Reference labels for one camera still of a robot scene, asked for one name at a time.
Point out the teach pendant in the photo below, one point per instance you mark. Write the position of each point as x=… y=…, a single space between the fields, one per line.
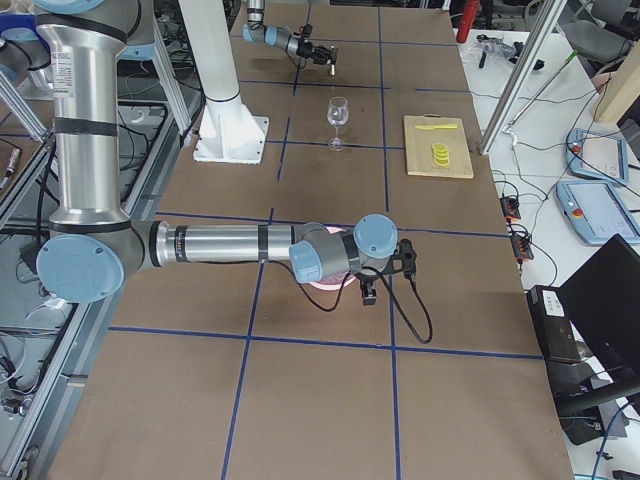
x=596 y=211
x=598 y=156

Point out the teach pendant far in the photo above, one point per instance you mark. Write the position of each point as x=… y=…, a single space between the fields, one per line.
x=598 y=156

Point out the black monitor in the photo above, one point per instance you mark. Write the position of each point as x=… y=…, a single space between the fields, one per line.
x=601 y=299

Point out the pink bowl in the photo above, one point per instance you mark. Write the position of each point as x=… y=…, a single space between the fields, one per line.
x=333 y=283

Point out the yellow plastic knife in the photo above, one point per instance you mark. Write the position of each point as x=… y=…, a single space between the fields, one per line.
x=432 y=127

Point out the black box device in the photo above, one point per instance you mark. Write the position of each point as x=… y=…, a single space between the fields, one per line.
x=552 y=327

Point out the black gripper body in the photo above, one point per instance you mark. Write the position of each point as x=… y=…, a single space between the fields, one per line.
x=366 y=280
x=314 y=50

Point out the teach pendant near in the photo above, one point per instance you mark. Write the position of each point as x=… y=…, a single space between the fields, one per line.
x=596 y=211

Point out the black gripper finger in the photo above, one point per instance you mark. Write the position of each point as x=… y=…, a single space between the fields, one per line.
x=331 y=58
x=368 y=292
x=321 y=49

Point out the bamboo cutting board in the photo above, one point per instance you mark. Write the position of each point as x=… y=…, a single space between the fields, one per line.
x=418 y=148

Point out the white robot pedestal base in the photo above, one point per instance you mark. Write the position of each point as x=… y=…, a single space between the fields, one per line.
x=228 y=132

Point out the aluminium frame profile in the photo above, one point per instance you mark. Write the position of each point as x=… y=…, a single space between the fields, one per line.
x=548 y=17

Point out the clear wine glass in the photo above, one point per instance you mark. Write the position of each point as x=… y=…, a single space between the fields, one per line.
x=337 y=116

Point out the red bottle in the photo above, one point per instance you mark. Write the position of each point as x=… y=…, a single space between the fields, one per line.
x=467 y=19

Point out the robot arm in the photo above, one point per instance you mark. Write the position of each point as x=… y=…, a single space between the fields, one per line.
x=94 y=245
x=294 y=44

